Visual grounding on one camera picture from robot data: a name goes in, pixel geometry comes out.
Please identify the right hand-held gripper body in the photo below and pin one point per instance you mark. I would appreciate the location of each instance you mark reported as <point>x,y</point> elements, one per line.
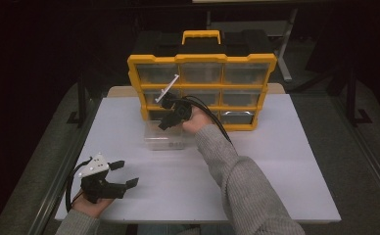
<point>182,111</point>

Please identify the grey metal desk leg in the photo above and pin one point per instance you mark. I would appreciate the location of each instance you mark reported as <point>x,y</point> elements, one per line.
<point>285,45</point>

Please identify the person's left hand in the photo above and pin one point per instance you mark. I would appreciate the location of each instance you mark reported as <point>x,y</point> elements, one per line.
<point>90,206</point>

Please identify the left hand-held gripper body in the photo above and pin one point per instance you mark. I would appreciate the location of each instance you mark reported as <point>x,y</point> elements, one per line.
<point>98,186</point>

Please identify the person's right hand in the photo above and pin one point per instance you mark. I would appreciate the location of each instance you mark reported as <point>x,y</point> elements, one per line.
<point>198,120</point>

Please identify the black metal stand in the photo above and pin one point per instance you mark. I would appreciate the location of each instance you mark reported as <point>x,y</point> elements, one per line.
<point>354,98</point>
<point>80,101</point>

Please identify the silver hex nut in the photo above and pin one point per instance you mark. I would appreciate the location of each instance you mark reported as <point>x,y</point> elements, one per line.
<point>170,144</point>

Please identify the clear plastic drawer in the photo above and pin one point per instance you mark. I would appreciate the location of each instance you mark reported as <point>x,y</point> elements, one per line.
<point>160,138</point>

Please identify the yellow drawer organizer cabinet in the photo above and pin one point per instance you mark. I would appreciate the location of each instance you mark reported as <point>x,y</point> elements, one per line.
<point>204,58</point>

